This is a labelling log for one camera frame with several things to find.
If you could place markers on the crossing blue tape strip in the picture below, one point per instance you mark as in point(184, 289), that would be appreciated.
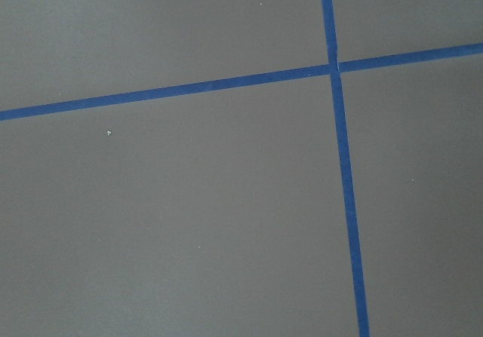
point(358, 278)

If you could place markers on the long blue tape strip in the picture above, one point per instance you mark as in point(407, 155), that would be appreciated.
point(243, 81)

